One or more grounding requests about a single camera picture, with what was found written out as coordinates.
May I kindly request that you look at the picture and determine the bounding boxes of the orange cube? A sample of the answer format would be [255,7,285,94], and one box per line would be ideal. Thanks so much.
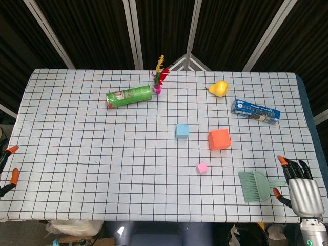
[207,129,232,152]

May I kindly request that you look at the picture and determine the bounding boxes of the black folding screen panel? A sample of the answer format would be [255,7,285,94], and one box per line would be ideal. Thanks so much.
[243,0,328,124]
[129,0,203,70]
[0,0,75,118]
[24,0,136,69]
[189,0,299,72]

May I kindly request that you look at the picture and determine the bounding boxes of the blue cookie box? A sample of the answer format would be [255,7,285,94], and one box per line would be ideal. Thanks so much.
[230,98,281,125]

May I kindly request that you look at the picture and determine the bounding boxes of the checked white tablecloth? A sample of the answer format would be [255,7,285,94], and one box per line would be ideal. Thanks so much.
[0,68,328,223]

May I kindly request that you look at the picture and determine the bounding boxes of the yellow toy pear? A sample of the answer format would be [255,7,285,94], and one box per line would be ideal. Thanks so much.
[204,80,229,98]

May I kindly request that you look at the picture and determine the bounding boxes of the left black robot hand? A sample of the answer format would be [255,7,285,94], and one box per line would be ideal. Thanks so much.
[0,145,20,198]

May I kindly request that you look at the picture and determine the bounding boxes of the green hand brush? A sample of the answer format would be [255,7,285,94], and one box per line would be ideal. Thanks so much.
[238,171,287,204]

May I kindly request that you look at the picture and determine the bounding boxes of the small pink cube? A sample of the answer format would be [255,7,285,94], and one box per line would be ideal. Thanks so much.
[196,162,209,176]

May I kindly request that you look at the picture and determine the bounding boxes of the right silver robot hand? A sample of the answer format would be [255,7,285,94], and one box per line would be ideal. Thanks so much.
[272,155,325,219]

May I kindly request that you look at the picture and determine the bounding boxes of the brown cardboard box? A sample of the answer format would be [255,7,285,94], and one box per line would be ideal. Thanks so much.
[52,237,116,246]

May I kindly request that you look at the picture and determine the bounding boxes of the light blue cube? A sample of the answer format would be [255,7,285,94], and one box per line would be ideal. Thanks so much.
[175,124,190,140]

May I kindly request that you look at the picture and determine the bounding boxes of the grey-blue robot torso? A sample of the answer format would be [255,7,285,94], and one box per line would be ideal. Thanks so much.
[104,221,213,246]

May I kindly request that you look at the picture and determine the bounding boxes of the white plastic bag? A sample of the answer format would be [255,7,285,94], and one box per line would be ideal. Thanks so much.
[45,219,103,238]

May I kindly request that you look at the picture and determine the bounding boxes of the black trash bin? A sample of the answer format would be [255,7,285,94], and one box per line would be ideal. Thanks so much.
[214,222,269,246]

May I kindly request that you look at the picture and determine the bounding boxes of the white triangular metal frame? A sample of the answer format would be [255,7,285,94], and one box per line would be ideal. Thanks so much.
[169,54,212,72]

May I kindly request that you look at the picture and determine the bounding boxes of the green chip can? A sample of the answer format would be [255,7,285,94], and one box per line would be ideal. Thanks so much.
[106,85,153,110]

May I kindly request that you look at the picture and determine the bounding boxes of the colourful feather shuttlecock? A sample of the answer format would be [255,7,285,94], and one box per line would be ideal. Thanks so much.
[151,54,171,95]

